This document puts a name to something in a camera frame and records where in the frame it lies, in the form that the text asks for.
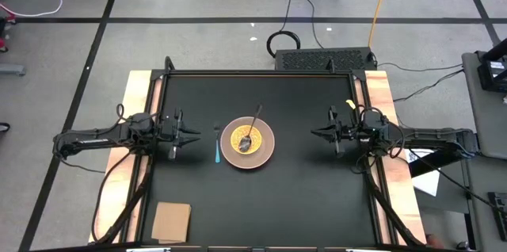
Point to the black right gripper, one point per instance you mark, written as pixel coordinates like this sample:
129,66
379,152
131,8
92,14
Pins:
344,133

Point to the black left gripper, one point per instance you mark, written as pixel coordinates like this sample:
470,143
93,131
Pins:
170,133

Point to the silver metal spoon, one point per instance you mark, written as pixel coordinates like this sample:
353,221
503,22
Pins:
245,144

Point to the beige brown deep plate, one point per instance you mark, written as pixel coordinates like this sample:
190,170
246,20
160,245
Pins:
257,161

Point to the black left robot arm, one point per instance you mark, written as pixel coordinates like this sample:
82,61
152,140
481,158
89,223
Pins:
91,141

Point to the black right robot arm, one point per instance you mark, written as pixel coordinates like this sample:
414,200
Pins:
428,135

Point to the yellow tape tag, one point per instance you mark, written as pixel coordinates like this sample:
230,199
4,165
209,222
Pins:
350,104

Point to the black perforated computer case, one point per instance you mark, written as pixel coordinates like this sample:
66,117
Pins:
322,59

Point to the light wooden side board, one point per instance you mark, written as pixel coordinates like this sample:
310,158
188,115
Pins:
119,188
400,188

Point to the brown cardboard piece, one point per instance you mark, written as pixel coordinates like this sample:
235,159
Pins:
171,222

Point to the white paper sheet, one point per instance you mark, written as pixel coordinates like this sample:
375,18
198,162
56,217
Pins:
428,182

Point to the black beam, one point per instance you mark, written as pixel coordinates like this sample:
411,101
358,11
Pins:
443,159

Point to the grey side table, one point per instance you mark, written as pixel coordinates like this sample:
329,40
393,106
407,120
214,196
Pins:
487,125

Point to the black electronic device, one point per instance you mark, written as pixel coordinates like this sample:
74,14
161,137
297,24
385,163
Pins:
493,73

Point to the black keyboard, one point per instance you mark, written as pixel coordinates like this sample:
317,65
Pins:
499,210

